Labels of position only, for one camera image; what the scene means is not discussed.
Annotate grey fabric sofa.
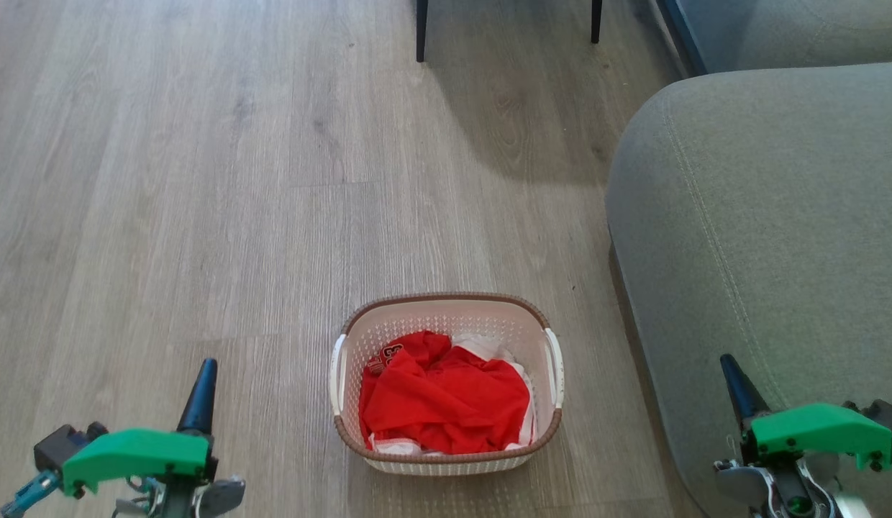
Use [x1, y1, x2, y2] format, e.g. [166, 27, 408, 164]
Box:
[606, 62, 892, 518]

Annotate grey sofa cushion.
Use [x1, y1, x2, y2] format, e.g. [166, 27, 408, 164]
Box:
[676, 0, 892, 75]

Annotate white garment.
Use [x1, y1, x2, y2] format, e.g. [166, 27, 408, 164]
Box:
[367, 333, 539, 457]

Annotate white brown-rimmed laundry basket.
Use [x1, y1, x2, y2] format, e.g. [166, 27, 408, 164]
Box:
[329, 291, 565, 476]

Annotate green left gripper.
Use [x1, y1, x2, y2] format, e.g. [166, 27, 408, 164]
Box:
[61, 358, 218, 498]

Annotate red jersey garment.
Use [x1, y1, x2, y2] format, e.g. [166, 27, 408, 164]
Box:
[358, 330, 531, 455]

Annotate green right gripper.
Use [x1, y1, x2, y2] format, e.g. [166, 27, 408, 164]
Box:
[720, 354, 892, 473]

